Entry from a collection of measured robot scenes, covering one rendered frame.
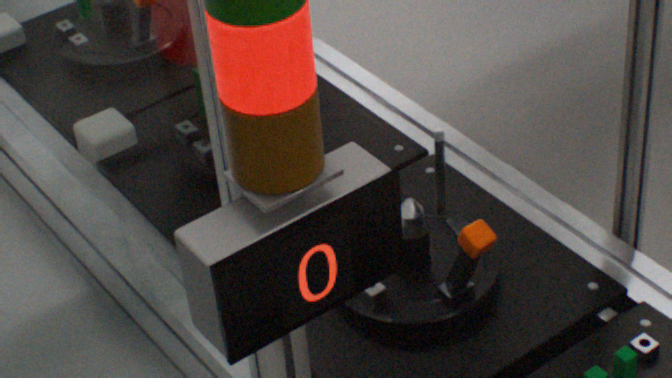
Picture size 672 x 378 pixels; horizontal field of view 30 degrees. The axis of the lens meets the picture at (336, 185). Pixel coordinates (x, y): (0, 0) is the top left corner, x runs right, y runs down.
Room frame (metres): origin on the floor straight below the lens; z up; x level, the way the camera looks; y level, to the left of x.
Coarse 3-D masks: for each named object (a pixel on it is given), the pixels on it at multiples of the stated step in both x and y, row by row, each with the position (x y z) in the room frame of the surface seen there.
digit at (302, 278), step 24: (336, 216) 0.53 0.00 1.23; (288, 240) 0.51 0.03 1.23; (312, 240) 0.52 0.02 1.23; (336, 240) 0.52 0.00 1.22; (288, 264) 0.51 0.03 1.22; (312, 264) 0.52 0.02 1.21; (336, 264) 0.52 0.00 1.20; (288, 288) 0.51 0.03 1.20; (312, 288) 0.51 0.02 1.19; (336, 288) 0.52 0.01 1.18; (288, 312) 0.51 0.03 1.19; (312, 312) 0.51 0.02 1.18
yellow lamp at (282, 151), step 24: (312, 96) 0.53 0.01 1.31; (240, 120) 0.52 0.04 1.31; (264, 120) 0.51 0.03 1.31; (288, 120) 0.52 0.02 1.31; (312, 120) 0.53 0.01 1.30; (240, 144) 0.52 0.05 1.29; (264, 144) 0.51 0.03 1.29; (288, 144) 0.52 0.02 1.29; (312, 144) 0.52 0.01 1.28; (240, 168) 0.52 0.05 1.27; (264, 168) 0.51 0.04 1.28; (288, 168) 0.52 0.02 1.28; (312, 168) 0.52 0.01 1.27; (264, 192) 0.52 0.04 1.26; (288, 192) 0.51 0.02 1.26
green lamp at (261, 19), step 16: (208, 0) 0.53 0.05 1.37; (224, 0) 0.52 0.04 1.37; (240, 0) 0.51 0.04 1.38; (256, 0) 0.51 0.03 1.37; (272, 0) 0.52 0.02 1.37; (288, 0) 0.52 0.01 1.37; (304, 0) 0.53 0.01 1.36; (224, 16) 0.52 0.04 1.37; (240, 16) 0.51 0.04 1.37; (256, 16) 0.51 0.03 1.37; (272, 16) 0.52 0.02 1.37; (288, 16) 0.52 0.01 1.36
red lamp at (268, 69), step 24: (216, 24) 0.52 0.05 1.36; (288, 24) 0.52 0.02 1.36; (216, 48) 0.53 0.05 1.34; (240, 48) 0.52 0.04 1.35; (264, 48) 0.51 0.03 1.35; (288, 48) 0.52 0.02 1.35; (312, 48) 0.53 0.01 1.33; (216, 72) 0.53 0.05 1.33; (240, 72) 0.52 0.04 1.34; (264, 72) 0.51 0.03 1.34; (288, 72) 0.52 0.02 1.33; (312, 72) 0.53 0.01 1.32; (240, 96) 0.52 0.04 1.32; (264, 96) 0.51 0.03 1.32; (288, 96) 0.52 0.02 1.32
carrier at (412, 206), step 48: (432, 192) 0.87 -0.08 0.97; (480, 192) 0.86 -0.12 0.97; (432, 240) 0.78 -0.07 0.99; (528, 240) 0.79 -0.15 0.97; (384, 288) 0.71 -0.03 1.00; (432, 288) 0.72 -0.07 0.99; (480, 288) 0.72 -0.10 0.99; (528, 288) 0.73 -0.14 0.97; (576, 288) 0.73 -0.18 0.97; (624, 288) 0.72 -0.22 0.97; (336, 336) 0.70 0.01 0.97; (384, 336) 0.69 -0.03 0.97; (432, 336) 0.69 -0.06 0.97; (480, 336) 0.69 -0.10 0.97; (528, 336) 0.68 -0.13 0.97; (576, 336) 0.69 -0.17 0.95
